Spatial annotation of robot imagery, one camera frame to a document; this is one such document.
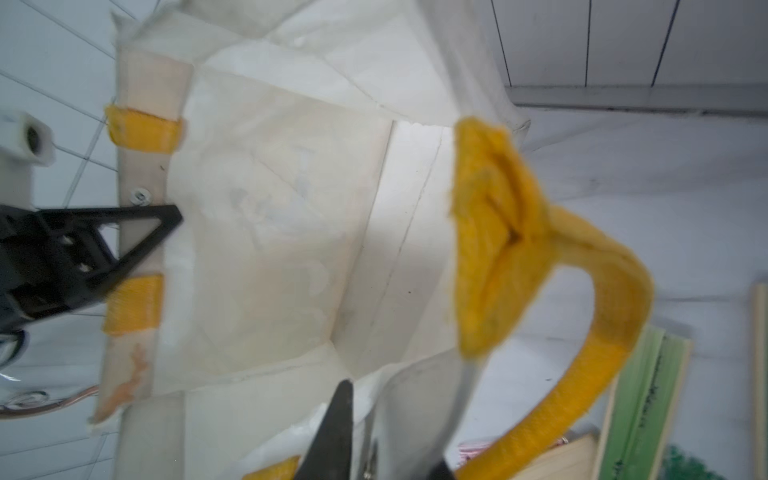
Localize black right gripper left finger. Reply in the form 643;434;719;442
293;380;354;480

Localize cream tote bag yellow handles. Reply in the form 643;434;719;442
93;1;654;479

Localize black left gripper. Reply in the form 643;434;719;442
1;205;183;334

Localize black wire ornament stand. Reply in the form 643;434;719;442
1;385;99;420

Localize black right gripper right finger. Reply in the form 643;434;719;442
427;460;455;480

